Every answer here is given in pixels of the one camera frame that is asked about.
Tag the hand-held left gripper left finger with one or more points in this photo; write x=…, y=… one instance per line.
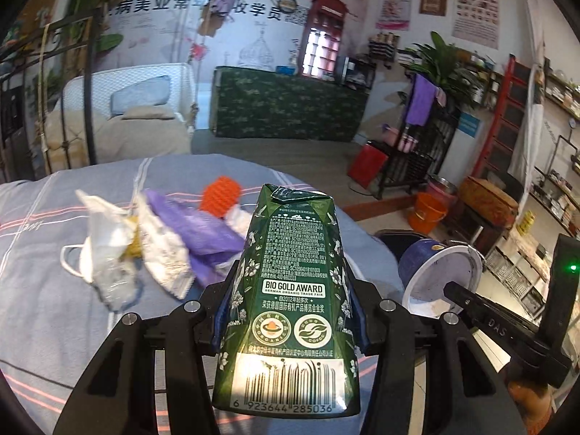
x=216, y=310

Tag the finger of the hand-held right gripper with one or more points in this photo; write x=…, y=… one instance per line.
x=485, y=310

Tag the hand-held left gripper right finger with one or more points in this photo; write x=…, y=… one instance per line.
x=356, y=321

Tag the blue paper cup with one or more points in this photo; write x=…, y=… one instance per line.
x=430, y=276

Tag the green drink carton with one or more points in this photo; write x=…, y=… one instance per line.
x=285, y=290

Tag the black trash bin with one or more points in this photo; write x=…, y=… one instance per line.
x=392, y=247

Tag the person's right forearm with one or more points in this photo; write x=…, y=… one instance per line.
x=532, y=405

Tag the white printed wrapper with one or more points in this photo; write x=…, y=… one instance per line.
x=161, y=253

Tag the purple plastic bag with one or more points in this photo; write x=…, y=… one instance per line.
x=199, y=231

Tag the yellow tin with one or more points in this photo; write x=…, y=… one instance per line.
x=525, y=223

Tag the clear plastic wrapper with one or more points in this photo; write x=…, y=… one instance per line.
x=115, y=285

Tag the orange patterned box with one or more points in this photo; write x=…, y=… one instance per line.
x=489, y=199

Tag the orange bucket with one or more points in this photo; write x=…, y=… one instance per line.
x=426, y=215

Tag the orange foam fruit net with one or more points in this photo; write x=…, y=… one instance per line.
x=220, y=197

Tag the pink bucket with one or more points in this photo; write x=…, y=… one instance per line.
x=442, y=192

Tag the white face mask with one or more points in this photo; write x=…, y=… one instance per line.
x=106, y=226

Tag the red bag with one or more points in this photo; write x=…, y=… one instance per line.
x=367, y=165

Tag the blue striped tablecloth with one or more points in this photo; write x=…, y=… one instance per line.
x=45, y=308

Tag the black metal rack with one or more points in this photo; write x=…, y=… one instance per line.
x=437, y=145

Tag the white hanging apron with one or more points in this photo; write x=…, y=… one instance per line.
x=532, y=136

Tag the pink basin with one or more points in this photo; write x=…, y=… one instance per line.
x=394, y=138

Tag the red ladder shelf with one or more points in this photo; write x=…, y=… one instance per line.
x=505, y=122

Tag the beige cushion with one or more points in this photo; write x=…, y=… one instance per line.
x=113, y=133

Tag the green patterned counter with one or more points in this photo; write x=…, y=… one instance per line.
x=290, y=108

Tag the pink cloth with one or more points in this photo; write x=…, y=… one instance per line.
x=440, y=96

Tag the purple towel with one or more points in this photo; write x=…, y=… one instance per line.
x=419, y=99

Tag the grey blue pillow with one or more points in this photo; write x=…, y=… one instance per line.
x=140, y=97

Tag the green potted plant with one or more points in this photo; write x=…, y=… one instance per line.
x=446, y=68

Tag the black display box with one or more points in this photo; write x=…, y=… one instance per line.
x=360, y=72

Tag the blue box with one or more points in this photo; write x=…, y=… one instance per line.
x=285, y=69

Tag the white swing bench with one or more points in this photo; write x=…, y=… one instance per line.
x=90, y=84

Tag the black metal gate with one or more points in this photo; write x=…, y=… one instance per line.
x=27, y=113

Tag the red wooden cabinet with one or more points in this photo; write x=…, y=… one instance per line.
x=322, y=36

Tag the wall shelves with goods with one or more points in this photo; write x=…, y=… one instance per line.
x=557, y=199

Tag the blue wall sign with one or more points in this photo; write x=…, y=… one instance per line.
x=468, y=125

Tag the wall bottle rack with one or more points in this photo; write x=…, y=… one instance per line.
x=383, y=47

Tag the wall poster with grid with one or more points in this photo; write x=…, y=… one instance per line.
x=476, y=4

